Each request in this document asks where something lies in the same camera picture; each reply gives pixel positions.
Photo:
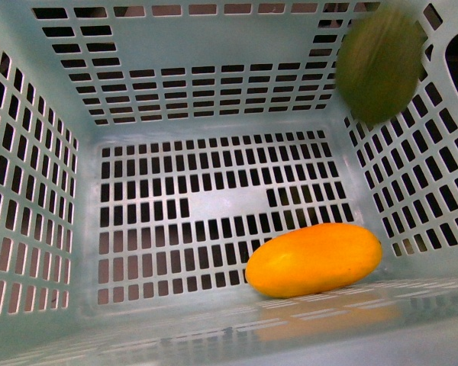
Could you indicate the light teal plastic basket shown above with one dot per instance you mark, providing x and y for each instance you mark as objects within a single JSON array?
[{"x": 147, "y": 148}]

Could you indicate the yellow mango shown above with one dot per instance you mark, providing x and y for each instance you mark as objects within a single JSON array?
[{"x": 314, "y": 259}]

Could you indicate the green avocado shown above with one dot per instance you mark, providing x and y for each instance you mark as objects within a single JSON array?
[{"x": 379, "y": 64}]

